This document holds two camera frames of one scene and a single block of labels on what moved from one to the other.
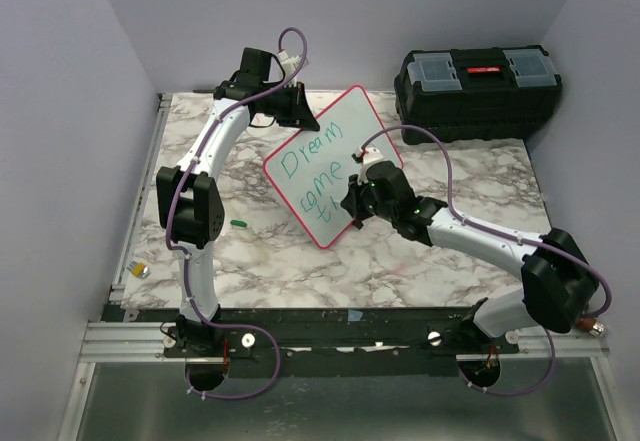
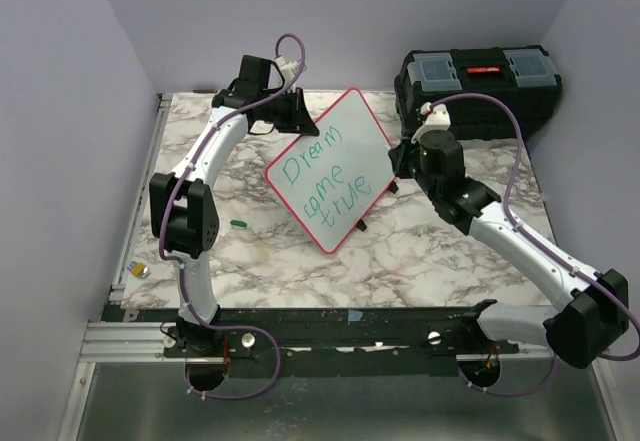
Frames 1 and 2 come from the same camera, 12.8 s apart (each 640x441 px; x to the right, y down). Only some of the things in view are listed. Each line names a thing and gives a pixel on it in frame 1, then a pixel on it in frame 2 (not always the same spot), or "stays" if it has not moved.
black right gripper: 352,200 -> 399,155
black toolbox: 490,95 stays
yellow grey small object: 139,269 stays
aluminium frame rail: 117,292 stays
